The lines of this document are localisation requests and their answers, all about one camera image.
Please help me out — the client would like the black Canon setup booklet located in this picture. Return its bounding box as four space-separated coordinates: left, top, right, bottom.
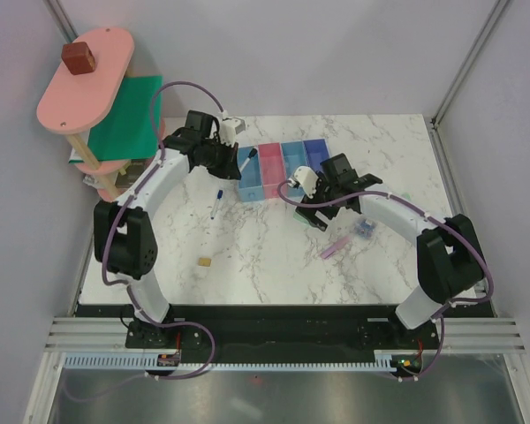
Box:
115 159 148 190

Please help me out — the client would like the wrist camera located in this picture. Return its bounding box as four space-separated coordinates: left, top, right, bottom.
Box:
288 166 319 198
219 117 246 146

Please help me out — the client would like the brown wooden block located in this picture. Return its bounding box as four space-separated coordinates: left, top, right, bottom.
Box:
61 42 96 75

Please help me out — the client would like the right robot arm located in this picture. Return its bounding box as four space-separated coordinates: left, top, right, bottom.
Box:
288 154 487 348

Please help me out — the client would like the pink plastic bin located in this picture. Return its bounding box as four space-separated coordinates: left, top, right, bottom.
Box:
258 143 286 200

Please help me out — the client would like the pink wooden shelf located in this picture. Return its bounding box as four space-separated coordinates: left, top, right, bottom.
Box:
34 26 168 208

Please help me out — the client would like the blue cap marker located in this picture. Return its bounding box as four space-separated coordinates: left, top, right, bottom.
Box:
210 189 223 220

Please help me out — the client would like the purple plastic bin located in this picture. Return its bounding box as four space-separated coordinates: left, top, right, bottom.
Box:
303 139 330 171

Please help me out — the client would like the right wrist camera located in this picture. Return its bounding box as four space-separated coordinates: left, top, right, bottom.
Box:
288 166 319 198

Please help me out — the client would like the green folder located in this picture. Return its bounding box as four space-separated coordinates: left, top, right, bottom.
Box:
79 75 163 162

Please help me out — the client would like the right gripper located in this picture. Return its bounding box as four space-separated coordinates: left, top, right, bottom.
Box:
295 170 340 231

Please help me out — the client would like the light blue bin leftmost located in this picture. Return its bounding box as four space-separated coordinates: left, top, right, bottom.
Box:
238 147 265 203

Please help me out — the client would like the light blue bin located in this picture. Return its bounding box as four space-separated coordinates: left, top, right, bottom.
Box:
281 141 308 201
238 147 265 203

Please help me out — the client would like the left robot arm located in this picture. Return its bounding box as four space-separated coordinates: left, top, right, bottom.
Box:
94 110 246 347

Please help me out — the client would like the white cable duct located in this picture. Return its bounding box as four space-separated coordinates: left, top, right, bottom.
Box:
63 352 397 373

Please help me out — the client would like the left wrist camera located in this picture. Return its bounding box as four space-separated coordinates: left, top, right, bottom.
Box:
219 117 246 146

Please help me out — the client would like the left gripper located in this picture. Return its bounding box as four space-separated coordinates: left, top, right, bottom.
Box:
202 138 241 181

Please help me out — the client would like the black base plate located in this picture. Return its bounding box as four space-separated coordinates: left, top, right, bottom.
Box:
73 303 498 363

